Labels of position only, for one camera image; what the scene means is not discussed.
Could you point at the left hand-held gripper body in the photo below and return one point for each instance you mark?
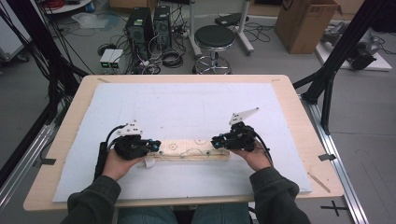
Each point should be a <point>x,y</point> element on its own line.
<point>132,147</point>

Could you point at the white board with grey device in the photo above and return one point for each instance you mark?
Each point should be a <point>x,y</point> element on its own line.
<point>358,53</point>

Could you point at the person's left hand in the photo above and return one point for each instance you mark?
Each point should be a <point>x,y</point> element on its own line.
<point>116,166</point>

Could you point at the white metal table frame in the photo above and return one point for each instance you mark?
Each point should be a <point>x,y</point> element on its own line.
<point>246,34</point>

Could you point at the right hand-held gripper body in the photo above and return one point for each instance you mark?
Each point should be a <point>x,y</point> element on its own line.
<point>239,140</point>

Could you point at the black metal frame strut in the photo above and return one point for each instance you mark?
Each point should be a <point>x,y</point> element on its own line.
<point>339,56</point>

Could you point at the aluminium rail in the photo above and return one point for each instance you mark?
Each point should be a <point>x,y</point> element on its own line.
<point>25,161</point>
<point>339,174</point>

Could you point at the white foam mat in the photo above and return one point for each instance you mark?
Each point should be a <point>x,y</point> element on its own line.
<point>186,105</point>

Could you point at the black tape piece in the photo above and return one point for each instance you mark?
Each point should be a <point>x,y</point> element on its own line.
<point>327,157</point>
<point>48,161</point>

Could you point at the black tape cross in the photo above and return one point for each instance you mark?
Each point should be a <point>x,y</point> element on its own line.
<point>334,207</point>

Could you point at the thin wooden stick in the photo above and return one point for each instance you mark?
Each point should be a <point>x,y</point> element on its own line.
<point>319,182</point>

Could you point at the cream muslin cloth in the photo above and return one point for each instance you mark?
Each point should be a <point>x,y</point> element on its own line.
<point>186,151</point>

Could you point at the flat black device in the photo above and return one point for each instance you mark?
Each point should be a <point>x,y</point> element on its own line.
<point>230,19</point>

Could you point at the clear plastic bag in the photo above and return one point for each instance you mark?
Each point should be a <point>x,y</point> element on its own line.
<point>90,20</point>

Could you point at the brown cardboard box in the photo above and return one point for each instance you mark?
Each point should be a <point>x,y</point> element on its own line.
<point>303,26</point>

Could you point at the white power supply unit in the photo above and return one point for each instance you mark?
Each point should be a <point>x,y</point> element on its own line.
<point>116,59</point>
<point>106,59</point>

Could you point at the black round stool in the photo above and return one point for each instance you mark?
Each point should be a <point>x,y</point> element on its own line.
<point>214,36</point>

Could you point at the large black computer tower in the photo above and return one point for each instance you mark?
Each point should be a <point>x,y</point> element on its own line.
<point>139,29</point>

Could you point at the person's leg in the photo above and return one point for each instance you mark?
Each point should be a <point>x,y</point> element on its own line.
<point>221,214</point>
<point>146,216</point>

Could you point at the person's right leg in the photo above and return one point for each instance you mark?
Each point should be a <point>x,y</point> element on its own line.
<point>221,214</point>

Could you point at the round white table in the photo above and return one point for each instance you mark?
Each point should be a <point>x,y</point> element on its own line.
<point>68,6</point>

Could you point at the person's right hand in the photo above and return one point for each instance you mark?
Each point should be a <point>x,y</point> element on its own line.
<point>257,157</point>

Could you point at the slim black computer tower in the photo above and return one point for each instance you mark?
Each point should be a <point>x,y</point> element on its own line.
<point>162,26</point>

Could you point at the person's left leg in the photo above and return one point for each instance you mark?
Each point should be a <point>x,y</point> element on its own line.
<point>146,216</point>

